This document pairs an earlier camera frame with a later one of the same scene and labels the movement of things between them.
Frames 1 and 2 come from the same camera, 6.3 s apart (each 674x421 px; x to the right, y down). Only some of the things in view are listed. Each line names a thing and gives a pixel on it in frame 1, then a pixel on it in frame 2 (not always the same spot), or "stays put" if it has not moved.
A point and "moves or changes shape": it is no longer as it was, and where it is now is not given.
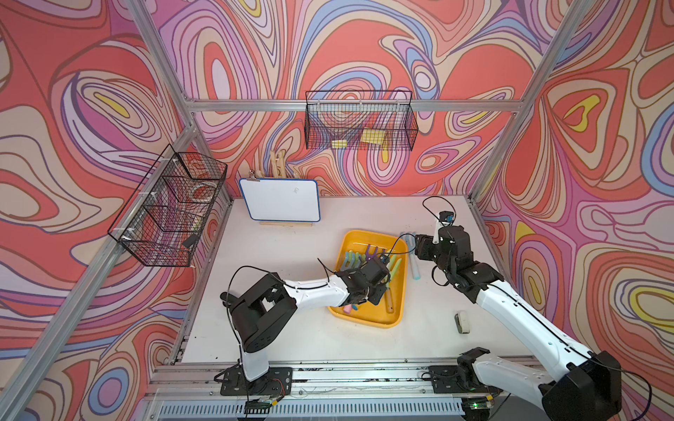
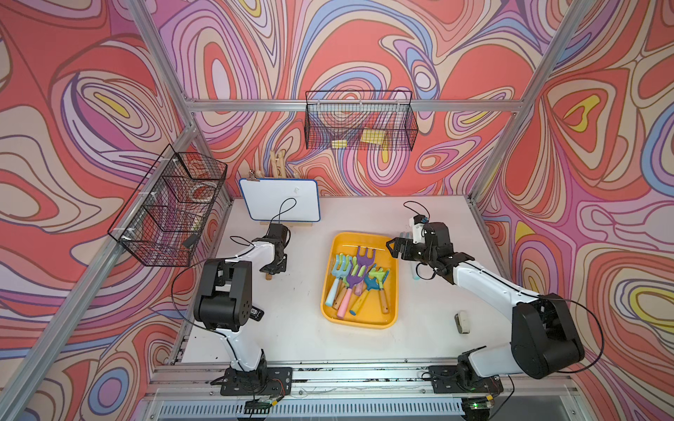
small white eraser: (462, 322) stays put
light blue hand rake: (410, 239) stays put
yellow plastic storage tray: (358, 246) moves or changes shape
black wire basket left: (163, 218) stays put
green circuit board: (257, 406) stays put
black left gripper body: (375, 294) → (277, 267)
